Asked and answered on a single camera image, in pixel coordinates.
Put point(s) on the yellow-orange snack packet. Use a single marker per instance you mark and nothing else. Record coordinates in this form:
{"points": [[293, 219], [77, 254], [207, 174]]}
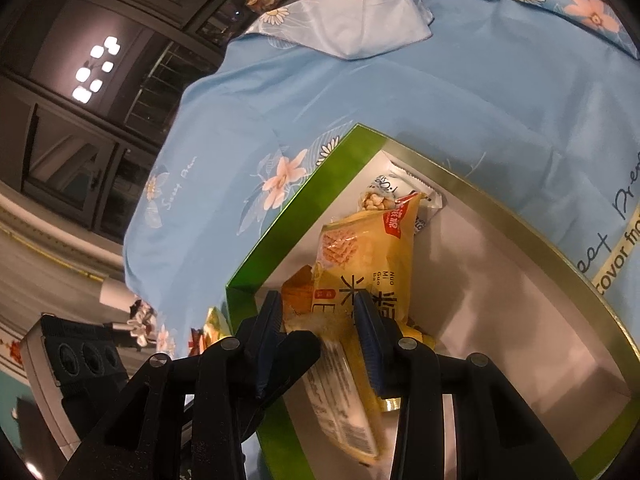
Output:
{"points": [[215, 327]]}

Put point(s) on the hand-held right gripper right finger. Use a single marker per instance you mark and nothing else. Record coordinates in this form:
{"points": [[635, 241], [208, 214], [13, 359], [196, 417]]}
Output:
{"points": [[370, 340]]}

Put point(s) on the light blue floral pillowcase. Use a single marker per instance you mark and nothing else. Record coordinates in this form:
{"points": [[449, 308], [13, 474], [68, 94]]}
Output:
{"points": [[350, 25]]}

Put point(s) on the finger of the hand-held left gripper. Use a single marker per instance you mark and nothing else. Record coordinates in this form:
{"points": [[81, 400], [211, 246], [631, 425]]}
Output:
{"points": [[300, 355]]}

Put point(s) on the dark glass window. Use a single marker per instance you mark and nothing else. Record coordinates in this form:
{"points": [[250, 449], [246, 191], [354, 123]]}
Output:
{"points": [[60, 150]]}

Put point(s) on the orange snack packet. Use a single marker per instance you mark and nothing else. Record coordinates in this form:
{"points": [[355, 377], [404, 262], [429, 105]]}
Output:
{"points": [[300, 300]]}

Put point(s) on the green cardboard box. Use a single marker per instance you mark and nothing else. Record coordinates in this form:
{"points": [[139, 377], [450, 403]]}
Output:
{"points": [[500, 310]]}

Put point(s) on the blue floral bedsheet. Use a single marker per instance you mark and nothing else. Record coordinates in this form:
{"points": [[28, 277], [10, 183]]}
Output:
{"points": [[350, 110]]}

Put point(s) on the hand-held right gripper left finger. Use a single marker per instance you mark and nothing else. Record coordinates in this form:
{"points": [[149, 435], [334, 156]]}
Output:
{"points": [[267, 340]]}

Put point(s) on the yellow wafer snack packet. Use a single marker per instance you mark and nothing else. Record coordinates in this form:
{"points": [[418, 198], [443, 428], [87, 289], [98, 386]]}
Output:
{"points": [[360, 260]]}

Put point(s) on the ceiling light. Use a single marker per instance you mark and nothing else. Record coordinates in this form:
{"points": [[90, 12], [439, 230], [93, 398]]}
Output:
{"points": [[95, 70]]}

